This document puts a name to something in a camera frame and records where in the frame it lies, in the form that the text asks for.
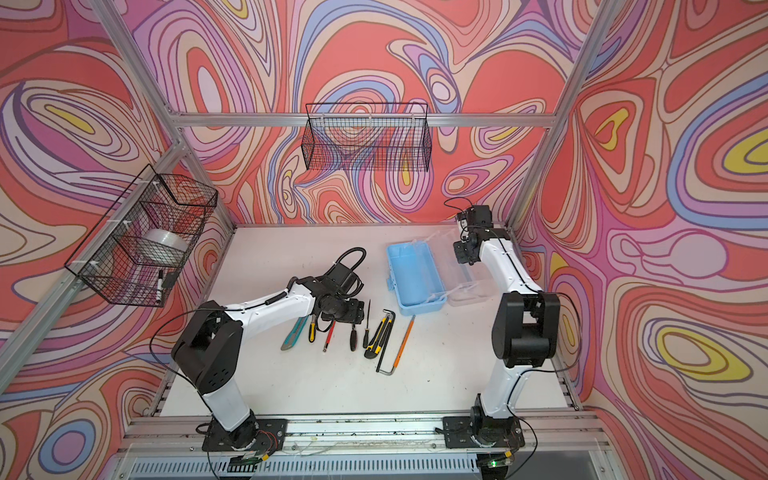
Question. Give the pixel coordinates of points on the silver tape roll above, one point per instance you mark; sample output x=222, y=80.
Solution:
x=166, y=238

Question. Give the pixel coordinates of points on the left wire basket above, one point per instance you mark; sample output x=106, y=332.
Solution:
x=122, y=267

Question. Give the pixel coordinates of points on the black marker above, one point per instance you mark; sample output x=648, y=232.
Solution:
x=159, y=287

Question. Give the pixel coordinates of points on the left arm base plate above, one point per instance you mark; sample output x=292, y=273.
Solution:
x=260, y=435

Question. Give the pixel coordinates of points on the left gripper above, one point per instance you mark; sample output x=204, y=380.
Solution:
x=357, y=312

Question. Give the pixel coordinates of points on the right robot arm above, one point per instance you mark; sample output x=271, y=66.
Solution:
x=524, y=333

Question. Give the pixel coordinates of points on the yellow black utility knife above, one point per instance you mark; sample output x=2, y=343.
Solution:
x=375, y=346

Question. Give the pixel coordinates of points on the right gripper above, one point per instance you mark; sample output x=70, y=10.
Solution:
x=462, y=255

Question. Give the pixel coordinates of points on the red hex key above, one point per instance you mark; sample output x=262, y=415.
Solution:
x=330, y=331

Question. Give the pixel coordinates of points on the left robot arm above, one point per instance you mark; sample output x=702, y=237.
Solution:
x=207, y=352

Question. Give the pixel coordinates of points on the back wire basket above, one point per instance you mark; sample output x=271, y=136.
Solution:
x=359, y=136

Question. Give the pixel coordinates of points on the wire basket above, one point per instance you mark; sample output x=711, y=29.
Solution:
x=359, y=136
x=122, y=267

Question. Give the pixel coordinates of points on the blue plastic tool box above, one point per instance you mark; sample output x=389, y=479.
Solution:
x=425, y=275

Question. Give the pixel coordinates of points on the black hex key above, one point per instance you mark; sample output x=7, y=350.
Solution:
x=386, y=339

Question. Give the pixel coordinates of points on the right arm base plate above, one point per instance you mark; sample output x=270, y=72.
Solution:
x=463, y=432

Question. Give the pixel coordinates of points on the orange black screwdriver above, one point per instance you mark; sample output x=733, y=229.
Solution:
x=404, y=341

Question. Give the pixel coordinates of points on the teal utility knife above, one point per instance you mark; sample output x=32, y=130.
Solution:
x=292, y=337

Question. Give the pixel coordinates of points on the aluminium front rail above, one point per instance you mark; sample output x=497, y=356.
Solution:
x=557, y=444

